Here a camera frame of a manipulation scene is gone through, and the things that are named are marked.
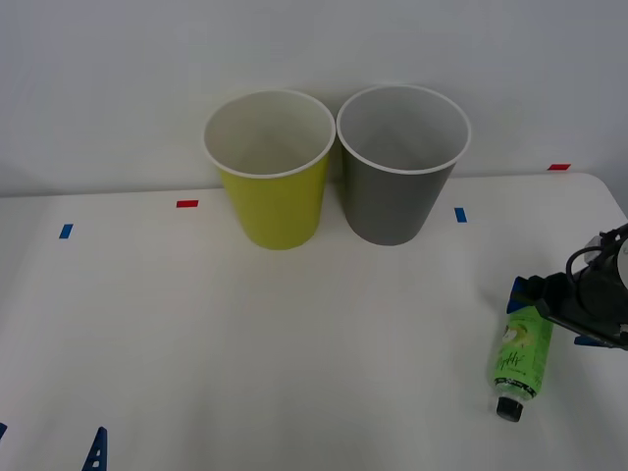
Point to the green label plastic bottle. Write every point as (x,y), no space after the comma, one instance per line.
(520,353)

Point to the yellow-green plastic bin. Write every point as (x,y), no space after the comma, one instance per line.
(275,211)

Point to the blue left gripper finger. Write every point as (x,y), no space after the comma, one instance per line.
(2,432)
(96,454)

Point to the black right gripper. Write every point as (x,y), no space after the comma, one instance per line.
(559,299)

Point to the grey plastic bin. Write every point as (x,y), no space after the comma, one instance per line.
(387,206)

